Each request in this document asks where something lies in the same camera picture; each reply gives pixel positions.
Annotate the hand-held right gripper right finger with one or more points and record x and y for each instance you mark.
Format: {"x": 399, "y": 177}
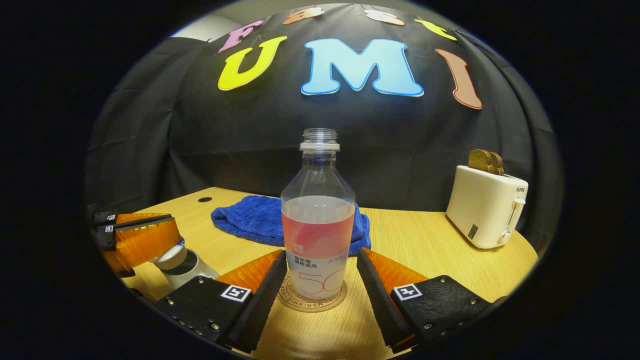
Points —
{"x": 377, "y": 300}

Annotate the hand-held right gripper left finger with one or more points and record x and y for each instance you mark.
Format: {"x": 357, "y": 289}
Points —
{"x": 262, "y": 305}

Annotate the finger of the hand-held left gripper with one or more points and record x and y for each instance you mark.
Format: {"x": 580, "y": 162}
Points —
{"x": 106, "y": 237}
{"x": 105, "y": 218}

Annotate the round cork coaster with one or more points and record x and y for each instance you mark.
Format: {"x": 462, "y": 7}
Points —
{"x": 312, "y": 305}

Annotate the white ceramic teacup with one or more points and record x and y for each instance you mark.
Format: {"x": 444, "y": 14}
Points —
{"x": 200, "y": 272}

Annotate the clear water bottle pink label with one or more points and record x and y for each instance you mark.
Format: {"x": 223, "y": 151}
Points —
{"x": 317, "y": 240}

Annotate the blue towel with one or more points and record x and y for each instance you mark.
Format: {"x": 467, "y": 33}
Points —
{"x": 245, "y": 220}

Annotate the white toaster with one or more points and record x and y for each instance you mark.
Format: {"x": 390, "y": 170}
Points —
{"x": 482, "y": 210}

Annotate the brown bread slice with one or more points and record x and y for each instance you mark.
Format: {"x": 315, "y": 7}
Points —
{"x": 497, "y": 163}
{"x": 479, "y": 160}

